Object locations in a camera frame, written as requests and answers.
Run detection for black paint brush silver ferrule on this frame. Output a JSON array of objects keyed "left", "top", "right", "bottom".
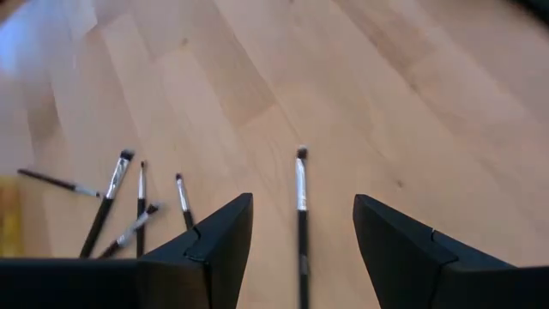
[
  {"left": 97, "top": 202, "right": 162, "bottom": 260},
  {"left": 174, "top": 173, "right": 195, "bottom": 231},
  {"left": 79, "top": 148, "right": 136, "bottom": 259},
  {"left": 294, "top": 145, "right": 311, "bottom": 309},
  {"left": 136, "top": 161, "right": 148, "bottom": 258},
  {"left": 16, "top": 168, "right": 102, "bottom": 198}
]

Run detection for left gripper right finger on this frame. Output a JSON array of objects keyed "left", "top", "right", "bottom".
[{"left": 353, "top": 193, "right": 516, "bottom": 309}]

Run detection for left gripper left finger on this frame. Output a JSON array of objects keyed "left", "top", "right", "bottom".
[{"left": 136, "top": 192, "right": 254, "bottom": 309}]

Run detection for yellow translucent plastic bin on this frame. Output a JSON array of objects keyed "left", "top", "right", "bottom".
[{"left": 0, "top": 175, "right": 25, "bottom": 258}]

